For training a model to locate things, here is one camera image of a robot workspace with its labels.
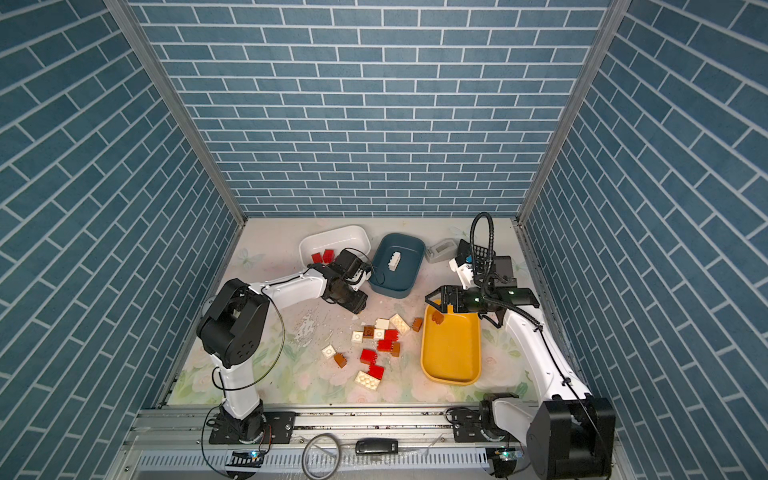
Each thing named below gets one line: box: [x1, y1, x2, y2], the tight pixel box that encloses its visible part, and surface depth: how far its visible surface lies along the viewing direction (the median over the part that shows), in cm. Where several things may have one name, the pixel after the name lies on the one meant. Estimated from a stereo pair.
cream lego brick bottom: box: [354, 370, 381, 391], surface depth 82 cm
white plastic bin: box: [299, 225, 372, 266], surface depth 113 cm
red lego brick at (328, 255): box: [323, 249, 335, 264], surface depth 109 cm
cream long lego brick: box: [389, 313, 411, 335], surface depth 93 cm
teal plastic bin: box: [369, 233, 426, 299], surface depth 107 cm
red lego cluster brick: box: [377, 329, 399, 352], surface depth 90 cm
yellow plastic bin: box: [421, 304, 481, 386], surface depth 89 cm
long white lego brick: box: [388, 251, 401, 272], surface depth 107 cm
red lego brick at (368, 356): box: [360, 348, 377, 365], surface depth 86 cm
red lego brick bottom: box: [368, 363, 385, 380], surface depth 84 cm
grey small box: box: [425, 238, 458, 263], surface depth 110 cm
